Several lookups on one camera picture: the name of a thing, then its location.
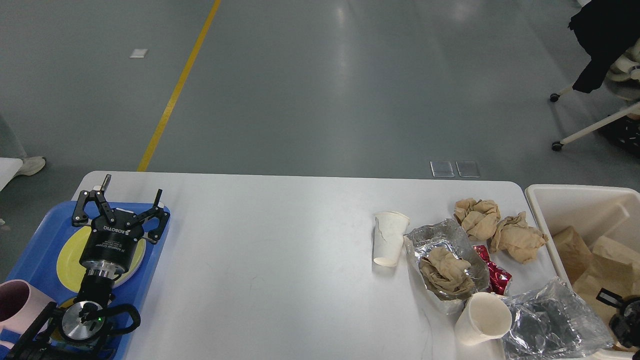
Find brown paper bag in bin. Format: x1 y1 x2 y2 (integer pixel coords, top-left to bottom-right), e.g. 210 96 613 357
551 226 593 285

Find beige office chair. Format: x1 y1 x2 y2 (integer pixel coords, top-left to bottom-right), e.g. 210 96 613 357
551 40 639 157

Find white paper cup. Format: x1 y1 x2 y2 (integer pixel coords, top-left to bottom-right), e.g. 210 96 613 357
454 292 513 346
372 211 410 267

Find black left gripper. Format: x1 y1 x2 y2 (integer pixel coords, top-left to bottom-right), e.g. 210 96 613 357
71 174 170 279

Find pale green plate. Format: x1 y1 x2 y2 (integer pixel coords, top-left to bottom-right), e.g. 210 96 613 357
113 240 147 289

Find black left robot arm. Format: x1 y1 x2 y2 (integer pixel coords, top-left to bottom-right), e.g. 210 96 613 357
1 174 170 360

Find black jacket on chair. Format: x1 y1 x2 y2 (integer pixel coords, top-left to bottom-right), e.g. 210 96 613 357
567 0 640 94

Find crumpled brown napkin in foil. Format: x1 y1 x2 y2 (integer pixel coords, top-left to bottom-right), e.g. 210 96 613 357
419 246 475 296

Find red foil wrapper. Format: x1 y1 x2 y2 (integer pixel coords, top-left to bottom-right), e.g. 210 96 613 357
473 244 512 296

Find white shoe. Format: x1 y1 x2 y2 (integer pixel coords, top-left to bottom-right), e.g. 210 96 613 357
13 156 47 178

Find yellow plastic plate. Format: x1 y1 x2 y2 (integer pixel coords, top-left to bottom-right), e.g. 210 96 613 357
56 225 146 294

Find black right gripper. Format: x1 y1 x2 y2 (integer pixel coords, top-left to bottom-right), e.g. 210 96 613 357
596 288 640 348

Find aluminium foil tray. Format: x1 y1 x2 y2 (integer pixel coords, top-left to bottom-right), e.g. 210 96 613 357
403 218 490 315

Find brown paper bag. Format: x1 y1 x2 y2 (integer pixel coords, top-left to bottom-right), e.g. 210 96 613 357
573 235 640 325
551 226 593 285

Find cream plastic bin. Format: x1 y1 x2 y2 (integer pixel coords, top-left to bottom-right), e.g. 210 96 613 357
524 183 640 360

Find floor outlet plates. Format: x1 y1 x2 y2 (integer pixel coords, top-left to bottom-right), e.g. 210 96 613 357
429 161 481 178

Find pink ribbed mug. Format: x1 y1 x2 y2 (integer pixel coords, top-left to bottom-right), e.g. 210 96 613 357
0 279 54 358

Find crumpled beige napkin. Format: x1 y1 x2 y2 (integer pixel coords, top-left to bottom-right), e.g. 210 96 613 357
454 198 502 242
488 211 549 264

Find clear plastic wrap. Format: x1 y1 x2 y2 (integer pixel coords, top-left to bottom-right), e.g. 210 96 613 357
501 276 614 360

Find white paper cup lying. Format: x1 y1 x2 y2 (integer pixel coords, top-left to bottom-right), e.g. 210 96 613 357
372 211 410 267

